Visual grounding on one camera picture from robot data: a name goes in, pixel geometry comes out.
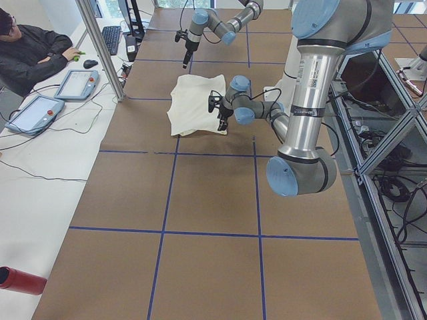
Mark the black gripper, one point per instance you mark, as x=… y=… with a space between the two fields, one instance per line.
x=223 y=112
x=189 y=44

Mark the cream long-sleeve cat shirt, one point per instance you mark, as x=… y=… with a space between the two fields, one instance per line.
x=189 y=107

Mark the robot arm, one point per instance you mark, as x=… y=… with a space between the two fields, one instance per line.
x=326 y=31
x=225 y=30

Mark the black power adapter box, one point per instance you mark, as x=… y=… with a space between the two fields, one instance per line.
x=131 y=47

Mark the black keyboard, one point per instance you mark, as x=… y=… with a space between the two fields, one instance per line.
x=111 y=36

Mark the black computer mouse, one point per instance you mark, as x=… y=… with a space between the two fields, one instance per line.
x=89 y=63

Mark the far teach pendant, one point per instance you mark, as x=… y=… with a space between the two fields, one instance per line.
x=77 y=85

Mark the teach pendant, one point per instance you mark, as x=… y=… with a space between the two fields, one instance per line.
x=77 y=85
x=36 y=116

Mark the seated person in black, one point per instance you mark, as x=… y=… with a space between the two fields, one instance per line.
x=30 y=55

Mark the near teach pendant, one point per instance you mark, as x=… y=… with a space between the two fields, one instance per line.
x=36 y=116

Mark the red bottle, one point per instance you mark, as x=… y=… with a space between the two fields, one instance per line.
x=22 y=282

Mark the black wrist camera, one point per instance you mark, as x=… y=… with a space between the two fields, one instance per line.
x=180 y=34
x=214 y=101

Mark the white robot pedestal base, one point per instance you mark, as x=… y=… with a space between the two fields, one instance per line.
x=288 y=81

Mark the aluminium frame post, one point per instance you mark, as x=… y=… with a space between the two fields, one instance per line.
x=92 y=27

